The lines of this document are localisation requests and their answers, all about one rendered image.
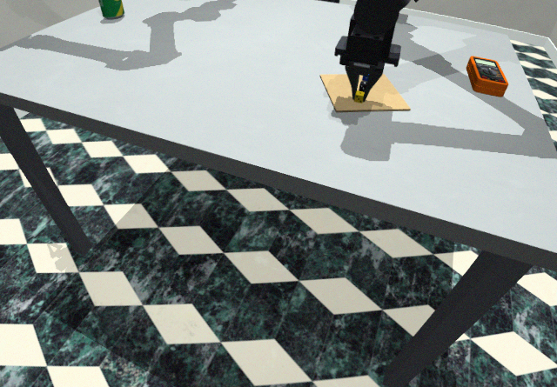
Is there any tan mat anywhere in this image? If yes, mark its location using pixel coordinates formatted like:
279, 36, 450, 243
320, 74, 411, 112

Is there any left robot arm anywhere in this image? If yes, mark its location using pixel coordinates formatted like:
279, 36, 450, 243
346, 0, 411, 77

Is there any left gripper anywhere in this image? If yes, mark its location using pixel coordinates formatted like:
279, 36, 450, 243
334, 36, 401, 102

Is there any orange multimeter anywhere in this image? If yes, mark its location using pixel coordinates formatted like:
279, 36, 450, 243
466, 57, 508, 97

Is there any yellow die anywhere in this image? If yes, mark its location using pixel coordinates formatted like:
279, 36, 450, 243
354, 90, 365, 103

